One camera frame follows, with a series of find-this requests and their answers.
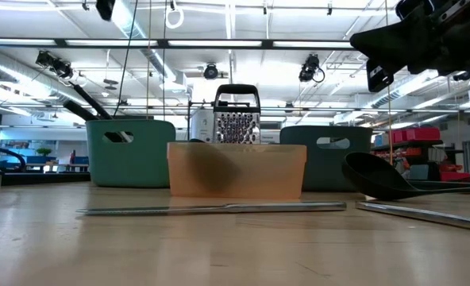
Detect steel box grater black handle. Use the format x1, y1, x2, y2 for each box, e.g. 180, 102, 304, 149
212, 83, 262, 145

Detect black overhead camera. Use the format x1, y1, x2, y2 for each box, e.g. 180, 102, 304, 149
95, 0, 117, 21

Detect black slotted spatula steel handle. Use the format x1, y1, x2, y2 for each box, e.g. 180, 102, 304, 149
68, 81, 114, 121

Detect white hanging ring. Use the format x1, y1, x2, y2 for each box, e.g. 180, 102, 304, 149
165, 7, 185, 30

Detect teal green plastic bin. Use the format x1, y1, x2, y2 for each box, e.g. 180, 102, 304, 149
85, 118, 177, 188

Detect plain black ladle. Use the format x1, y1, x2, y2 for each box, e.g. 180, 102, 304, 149
341, 152, 470, 202

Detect orange translucent plastic bin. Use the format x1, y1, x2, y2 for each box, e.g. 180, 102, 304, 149
166, 141, 308, 200

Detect silver table knife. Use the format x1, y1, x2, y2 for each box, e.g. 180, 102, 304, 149
75, 201, 348, 218
355, 199, 470, 234

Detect black ceiling camera with cable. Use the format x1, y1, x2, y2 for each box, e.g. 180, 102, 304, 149
298, 54, 326, 83

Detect black hanging cable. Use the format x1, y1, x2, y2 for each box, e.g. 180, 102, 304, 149
114, 0, 140, 118

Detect small black ceiling camera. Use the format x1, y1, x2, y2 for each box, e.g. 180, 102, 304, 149
202, 63, 219, 80

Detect black aluminium table frame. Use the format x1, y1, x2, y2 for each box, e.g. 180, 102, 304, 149
0, 171, 91, 187

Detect dark monitor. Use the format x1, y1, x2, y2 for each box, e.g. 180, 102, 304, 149
111, 114, 156, 122

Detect orange-red storage bin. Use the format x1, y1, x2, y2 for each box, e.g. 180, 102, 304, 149
439, 164, 470, 183

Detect dark blue-teal plastic bin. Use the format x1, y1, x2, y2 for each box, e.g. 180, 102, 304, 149
279, 125, 374, 192

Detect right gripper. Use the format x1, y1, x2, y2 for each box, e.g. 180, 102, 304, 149
349, 0, 470, 93

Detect red storage boxes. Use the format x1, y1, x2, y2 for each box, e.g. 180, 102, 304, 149
391, 126, 442, 145

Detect black ceiling device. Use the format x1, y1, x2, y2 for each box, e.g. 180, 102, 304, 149
35, 50, 74, 79

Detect white machine box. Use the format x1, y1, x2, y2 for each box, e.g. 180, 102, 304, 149
190, 109, 216, 143

